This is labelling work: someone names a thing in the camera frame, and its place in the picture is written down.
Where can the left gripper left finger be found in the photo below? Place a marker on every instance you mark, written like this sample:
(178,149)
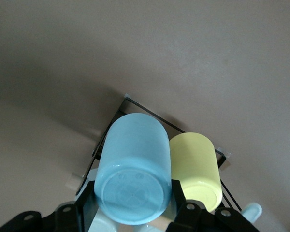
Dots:
(67,220)

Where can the light blue cup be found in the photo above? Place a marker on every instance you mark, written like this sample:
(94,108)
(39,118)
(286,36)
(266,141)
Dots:
(135,157)

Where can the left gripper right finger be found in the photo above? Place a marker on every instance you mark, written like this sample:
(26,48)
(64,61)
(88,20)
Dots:
(188,217)

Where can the yellow cup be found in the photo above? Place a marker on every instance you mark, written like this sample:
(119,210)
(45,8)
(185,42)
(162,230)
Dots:
(195,164)

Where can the white tape piece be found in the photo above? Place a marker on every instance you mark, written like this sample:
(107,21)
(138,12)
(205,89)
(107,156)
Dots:
(73,180)
(226,152)
(126,95)

